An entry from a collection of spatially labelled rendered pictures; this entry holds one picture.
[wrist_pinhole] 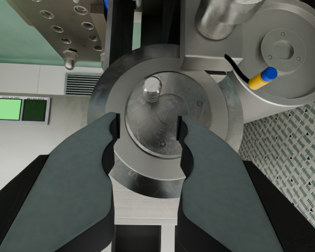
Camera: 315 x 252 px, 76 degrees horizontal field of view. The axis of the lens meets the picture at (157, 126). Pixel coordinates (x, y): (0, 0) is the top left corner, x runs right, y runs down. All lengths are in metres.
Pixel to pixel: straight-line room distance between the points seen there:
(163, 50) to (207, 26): 0.05
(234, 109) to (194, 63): 0.06
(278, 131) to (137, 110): 0.24
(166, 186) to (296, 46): 0.20
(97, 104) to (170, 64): 0.08
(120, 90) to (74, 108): 0.38
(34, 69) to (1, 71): 0.44
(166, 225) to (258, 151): 0.29
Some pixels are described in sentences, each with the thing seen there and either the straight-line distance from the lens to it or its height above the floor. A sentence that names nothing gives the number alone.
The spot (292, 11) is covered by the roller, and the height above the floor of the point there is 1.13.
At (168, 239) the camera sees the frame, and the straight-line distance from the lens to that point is 0.56.
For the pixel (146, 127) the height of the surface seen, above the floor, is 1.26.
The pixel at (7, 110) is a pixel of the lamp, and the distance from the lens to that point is 0.62.
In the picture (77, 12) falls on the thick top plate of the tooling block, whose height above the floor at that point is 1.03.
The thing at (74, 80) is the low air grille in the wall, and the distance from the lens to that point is 3.18.
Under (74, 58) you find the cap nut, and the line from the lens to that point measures 0.59.
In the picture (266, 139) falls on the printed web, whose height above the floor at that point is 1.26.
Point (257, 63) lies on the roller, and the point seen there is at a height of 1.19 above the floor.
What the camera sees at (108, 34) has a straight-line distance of 0.23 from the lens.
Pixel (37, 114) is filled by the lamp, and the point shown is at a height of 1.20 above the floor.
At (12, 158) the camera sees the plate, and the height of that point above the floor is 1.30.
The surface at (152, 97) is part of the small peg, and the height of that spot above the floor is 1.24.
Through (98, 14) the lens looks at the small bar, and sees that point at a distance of 0.41.
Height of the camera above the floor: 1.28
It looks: 8 degrees down
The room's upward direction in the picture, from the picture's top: 178 degrees counter-clockwise
